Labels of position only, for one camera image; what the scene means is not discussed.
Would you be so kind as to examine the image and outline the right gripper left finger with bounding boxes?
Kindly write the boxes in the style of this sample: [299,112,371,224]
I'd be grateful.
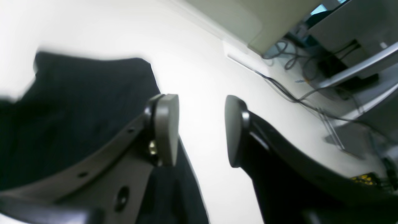
[1,94,179,224]

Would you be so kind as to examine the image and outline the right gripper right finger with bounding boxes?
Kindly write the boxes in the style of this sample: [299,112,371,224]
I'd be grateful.
[224,95,397,224]

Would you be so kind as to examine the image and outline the black T-shirt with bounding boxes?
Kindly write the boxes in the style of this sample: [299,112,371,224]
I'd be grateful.
[0,51,209,224]

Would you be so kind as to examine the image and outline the black cable bundle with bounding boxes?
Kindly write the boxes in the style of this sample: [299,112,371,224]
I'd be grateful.
[255,39,398,150]

